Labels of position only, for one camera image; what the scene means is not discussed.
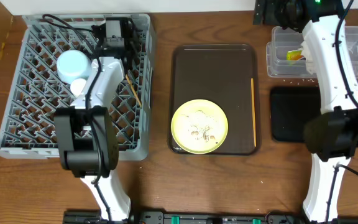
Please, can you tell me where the green orange snack wrapper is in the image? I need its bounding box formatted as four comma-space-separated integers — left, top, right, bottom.
286, 48, 305, 61

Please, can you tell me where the light blue bowl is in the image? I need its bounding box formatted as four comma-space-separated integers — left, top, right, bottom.
57, 50, 92, 84

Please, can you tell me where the white cup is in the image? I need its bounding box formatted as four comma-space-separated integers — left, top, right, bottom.
70, 78, 86, 97

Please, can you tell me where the yellow plate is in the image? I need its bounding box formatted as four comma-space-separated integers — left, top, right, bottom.
170, 99, 229, 154

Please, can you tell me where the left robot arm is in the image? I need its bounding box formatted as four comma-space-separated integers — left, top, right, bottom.
53, 17, 136, 223

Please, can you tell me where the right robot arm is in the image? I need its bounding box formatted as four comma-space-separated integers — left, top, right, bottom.
254, 0, 358, 223

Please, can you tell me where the grey dishwasher rack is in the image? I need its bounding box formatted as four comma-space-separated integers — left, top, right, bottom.
0, 14, 157, 161

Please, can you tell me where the clear plastic container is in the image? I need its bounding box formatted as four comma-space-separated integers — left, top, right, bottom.
266, 26, 358, 79

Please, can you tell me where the brown serving tray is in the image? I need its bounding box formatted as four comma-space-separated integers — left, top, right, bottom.
169, 44, 261, 156

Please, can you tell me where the black tray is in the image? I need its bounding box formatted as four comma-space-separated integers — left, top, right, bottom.
270, 86, 321, 143

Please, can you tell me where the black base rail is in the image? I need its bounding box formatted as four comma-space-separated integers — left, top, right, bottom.
62, 210, 358, 224

